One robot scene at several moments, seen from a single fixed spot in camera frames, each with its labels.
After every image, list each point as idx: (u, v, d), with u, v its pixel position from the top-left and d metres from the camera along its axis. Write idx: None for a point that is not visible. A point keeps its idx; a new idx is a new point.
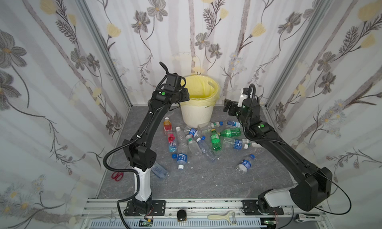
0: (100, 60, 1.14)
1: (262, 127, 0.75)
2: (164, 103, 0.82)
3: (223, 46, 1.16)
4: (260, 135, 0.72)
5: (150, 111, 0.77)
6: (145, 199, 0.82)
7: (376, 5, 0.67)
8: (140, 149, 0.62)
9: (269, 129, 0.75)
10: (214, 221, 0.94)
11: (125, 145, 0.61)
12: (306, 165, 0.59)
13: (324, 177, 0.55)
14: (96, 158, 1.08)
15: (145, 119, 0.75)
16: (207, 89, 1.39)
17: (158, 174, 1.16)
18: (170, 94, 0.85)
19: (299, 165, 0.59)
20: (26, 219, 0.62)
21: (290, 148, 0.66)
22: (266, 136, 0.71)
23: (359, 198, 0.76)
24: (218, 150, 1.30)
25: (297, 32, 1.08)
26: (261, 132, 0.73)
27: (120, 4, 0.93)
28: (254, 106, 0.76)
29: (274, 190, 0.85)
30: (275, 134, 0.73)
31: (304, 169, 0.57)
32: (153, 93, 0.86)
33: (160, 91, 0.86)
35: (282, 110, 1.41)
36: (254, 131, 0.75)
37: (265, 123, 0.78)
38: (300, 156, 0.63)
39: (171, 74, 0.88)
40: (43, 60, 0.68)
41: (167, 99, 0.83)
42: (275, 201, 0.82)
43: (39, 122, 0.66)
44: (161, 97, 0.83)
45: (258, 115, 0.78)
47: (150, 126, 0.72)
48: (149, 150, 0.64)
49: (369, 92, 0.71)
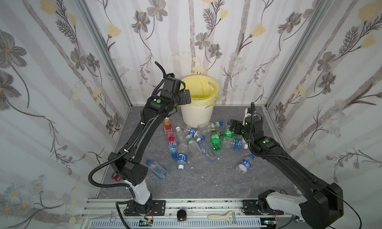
0: (100, 60, 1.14)
1: (267, 142, 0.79)
2: (158, 112, 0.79)
3: (223, 46, 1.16)
4: (266, 150, 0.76)
5: (142, 121, 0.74)
6: (143, 202, 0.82)
7: (376, 5, 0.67)
8: (127, 166, 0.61)
9: (274, 144, 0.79)
10: (214, 221, 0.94)
11: (112, 160, 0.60)
12: (314, 180, 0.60)
13: (334, 194, 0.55)
14: (96, 158, 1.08)
15: (137, 130, 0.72)
16: (206, 89, 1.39)
17: (158, 174, 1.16)
18: (165, 102, 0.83)
19: (307, 181, 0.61)
20: (26, 219, 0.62)
21: (296, 163, 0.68)
22: (271, 152, 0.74)
23: (358, 198, 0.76)
24: (218, 149, 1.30)
25: (296, 32, 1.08)
26: (266, 147, 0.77)
27: (120, 4, 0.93)
28: (255, 121, 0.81)
29: (278, 195, 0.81)
30: (281, 149, 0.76)
31: (312, 185, 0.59)
32: (148, 100, 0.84)
33: (155, 98, 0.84)
35: (282, 110, 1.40)
36: (259, 147, 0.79)
37: (270, 138, 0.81)
38: (307, 172, 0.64)
39: (169, 79, 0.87)
40: (43, 60, 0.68)
41: (162, 106, 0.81)
42: (278, 205, 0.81)
43: (39, 122, 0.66)
44: (156, 105, 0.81)
45: (261, 130, 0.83)
47: (140, 137, 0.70)
48: (138, 166, 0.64)
49: (369, 92, 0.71)
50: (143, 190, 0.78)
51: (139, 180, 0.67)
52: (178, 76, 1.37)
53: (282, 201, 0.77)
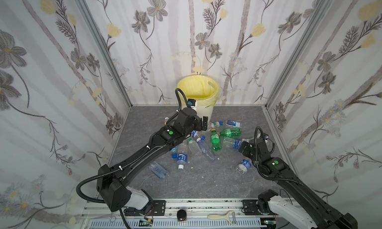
0: (100, 60, 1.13)
1: (277, 164, 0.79)
2: (167, 142, 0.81)
3: (223, 46, 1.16)
4: (275, 173, 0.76)
5: (147, 145, 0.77)
6: (141, 207, 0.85)
7: (376, 5, 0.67)
8: (112, 185, 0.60)
9: (284, 166, 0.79)
10: (214, 221, 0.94)
11: (103, 175, 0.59)
12: (328, 209, 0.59)
13: (348, 226, 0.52)
14: (96, 158, 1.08)
15: (139, 152, 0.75)
16: (207, 89, 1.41)
17: (158, 174, 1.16)
18: (176, 134, 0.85)
19: (320, 209, 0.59)
20: (26, 219, 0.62)
21: (307, 189, 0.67)
22: (281, 174, 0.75)
23: (359, 199, 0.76)
24: (218, 150, 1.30)
25: (297, 32, 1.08)
26: (275, 170, 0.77)
27: (120, 3, 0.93)
28: (258, 142, 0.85)
29: (284, 206, 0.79)
30: (290, 172, 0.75)
31: (325, 215, 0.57)
32: (161, 128, 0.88)
33: (168, 128, 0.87)
35: (282, 110, 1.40)
36: (268, 168, 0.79)
37: (279, 160, 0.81)
38: (320, 199, 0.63)
39: (184, 113, 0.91)
40: (43, 60, 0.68)
41: (172, 139, 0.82)
42: (281, 213, 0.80)
43: (39, 122, 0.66)
44: (167, 135, 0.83)
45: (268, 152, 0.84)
47: (138, 161, 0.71)
48: (123, 189, 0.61)
49: (369, 92, 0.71)
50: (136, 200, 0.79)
51: (116, 207, 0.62)
52: (178, 75, 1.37)
53: (291, 215, 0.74)
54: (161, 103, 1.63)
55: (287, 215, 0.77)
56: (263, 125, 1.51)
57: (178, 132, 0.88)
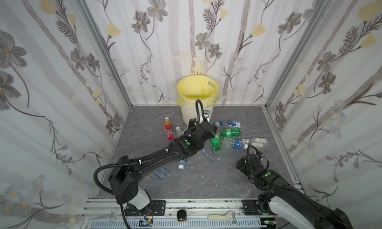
0: (100, 60, 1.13)
1: (269, 176, 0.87)
2: (183, 151, 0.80)
3: (223, 46, 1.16)
4: (269, 184, 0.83)
5: (166, 149, 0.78)
6: (140, 208, 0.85)
7: (375, 5, 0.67)
8: (130, 176, 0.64)
9: (276, 176, 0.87)
10: (214, 221, 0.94)
11: (123, 164, 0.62)
12: (319, 207, 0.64)
13: (340, 222, 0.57)
14: (96, 158, 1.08)
15: (157, 153, 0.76)
16: (206, 89, 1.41)
17: (158, 174, 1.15)
18: (193, 146, 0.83)
19: (312, 208, 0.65)
20: (26, 219, 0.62)
21: (299, 192, 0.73)
22: (274, 184, 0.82)
23: (359, 199, 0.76)
24: (218, 150, 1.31)
25: (296, 32, 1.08)
26: (269, 180, 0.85)
27: (120, 4, 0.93)
28: (251, 158, 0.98)
29: (285, 208, 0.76)
30: (282, 180, 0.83)
31: (317, 213, 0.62)
32: (181, 135, 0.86)
33: (186, 138, 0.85)
35: (282, 110, 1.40)
36: (263, 181, 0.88)
37: (271, 171, 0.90)
38: (311, 200, 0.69)
39: (203, 126, 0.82)
40: (43, 60, 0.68)
41: (188, 149, 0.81)
42: (281, 213, 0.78)
43: (39, 122, 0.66)
44: (184, 145, 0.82)
45: (261, 166, 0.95)
47: (156, 161, 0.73)
48: (135, 184, 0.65)
49: (369, 92, 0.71)
50: (138, 200, 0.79)
51: (122, 199, 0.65)
52: (178, 75, 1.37)
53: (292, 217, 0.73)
54: (161, 103, 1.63)
55: (286, 215, 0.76)
56: (263, 125, 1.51)
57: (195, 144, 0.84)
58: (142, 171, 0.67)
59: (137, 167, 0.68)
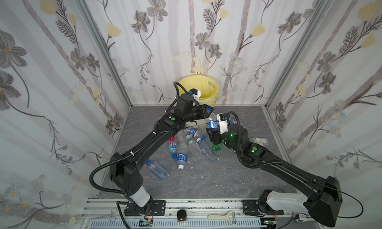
0: (100, 60, 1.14)
1: (255, 151, 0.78)
2: (171, 127, 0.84)
3: (223, 46, 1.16)
4: (257, 160, 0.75)
5: (154, 131, 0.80)
6: (142, 204, 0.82)
7: (376, 5, 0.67)
8: (127, 169, 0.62)
9: (263, 151, 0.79)
10: (214, 221, 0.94)
11: (117, 160, 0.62)
12: (314, 180, 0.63)
13: (334, 190, 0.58)
14: (96, 157, 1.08)
15: (146, 138, 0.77)
16: (206, 89, 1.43)
17: (158, 174, 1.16)
18: (178, 120, 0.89)
19: (308, 182, 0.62)
20: (26, 219, 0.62)
21: (289, 166, 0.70)
22: (263, 160, 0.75)
23: (360, 199, 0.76)
24: (218, 150, 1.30)
25: (297, 32, 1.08)
26: (256, 157, 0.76)
27: (120, 3, 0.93)
28: (242, 133, 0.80)
29: (278, 197, 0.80)
30: (271, 155, 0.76)
31: (314, 186, 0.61)
32: (163, 116, 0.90)
33: (170, 115, 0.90)
35: (282, 110, 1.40)
36: (249, 157, 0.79)
37: (256, 145, 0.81)
38: (303, 173, 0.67)
39: (182, 99, 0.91)
40: (43, 60, 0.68)
41: (175, 124, 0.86)
42: (280, 206, 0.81)
43: (39, 122, 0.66)
44: (170, 121, 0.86)
45: (248, 139, 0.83)
47: (147, 146, 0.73)
48: (136, 174, 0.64)
49: (369, 92, 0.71)
50: (141, 193, 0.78)
51: (131, 191, 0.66)
52: (178, 75, 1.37)
53: (285, 203, 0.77)
54: (161, 103, 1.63)
55: (282, 205, 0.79)
56: (263, 125, 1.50)
57: (180, 118, 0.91)
58: (138, 161, 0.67)
59: (131, 159, 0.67)
